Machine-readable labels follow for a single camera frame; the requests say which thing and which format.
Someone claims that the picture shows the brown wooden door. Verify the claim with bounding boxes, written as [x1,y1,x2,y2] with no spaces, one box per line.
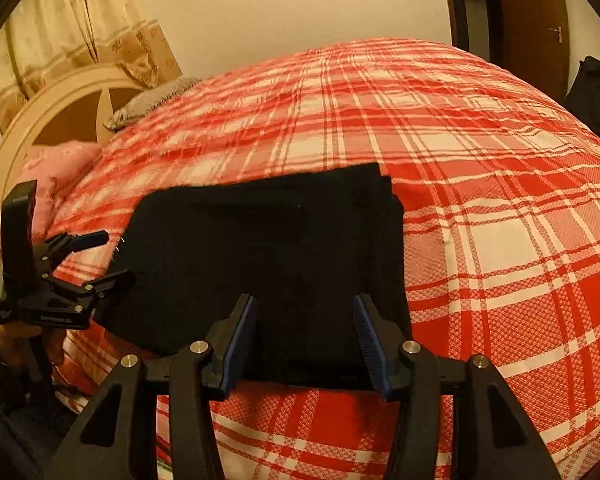
[495,0,572,103]

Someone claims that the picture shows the black pants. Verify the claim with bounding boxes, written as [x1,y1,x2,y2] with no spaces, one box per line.
[97,162,413,390]

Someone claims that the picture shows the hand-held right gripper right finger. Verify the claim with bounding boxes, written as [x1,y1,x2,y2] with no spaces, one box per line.
[352,294,563,480]

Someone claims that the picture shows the cream wooden headboard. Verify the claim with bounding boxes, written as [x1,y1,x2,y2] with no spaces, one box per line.
[0,64,148,301]

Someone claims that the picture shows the black bag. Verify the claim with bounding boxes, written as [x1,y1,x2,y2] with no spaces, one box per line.
[564,55,600,142]

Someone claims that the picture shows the beige patterned curtain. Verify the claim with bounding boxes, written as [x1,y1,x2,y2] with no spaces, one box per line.
[0,0,183,131]

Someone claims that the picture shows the red plaid blanket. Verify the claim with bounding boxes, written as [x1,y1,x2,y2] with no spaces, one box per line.
[45,37,600,480]

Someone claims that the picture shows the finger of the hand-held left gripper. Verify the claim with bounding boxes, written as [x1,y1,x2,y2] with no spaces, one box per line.
[55,269,131,302]
[40,230,110,263]

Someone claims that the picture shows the grey striped pillow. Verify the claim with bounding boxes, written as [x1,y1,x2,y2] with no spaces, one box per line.
[103,76,201,131]

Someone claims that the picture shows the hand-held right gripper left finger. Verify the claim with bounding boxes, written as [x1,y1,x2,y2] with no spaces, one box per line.
[55,294,258,480]

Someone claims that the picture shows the person's left hand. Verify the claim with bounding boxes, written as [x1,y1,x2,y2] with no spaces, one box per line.
[0,310,33,367]

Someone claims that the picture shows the pink pillow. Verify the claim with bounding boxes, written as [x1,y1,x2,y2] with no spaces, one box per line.
[0,141,103,261]

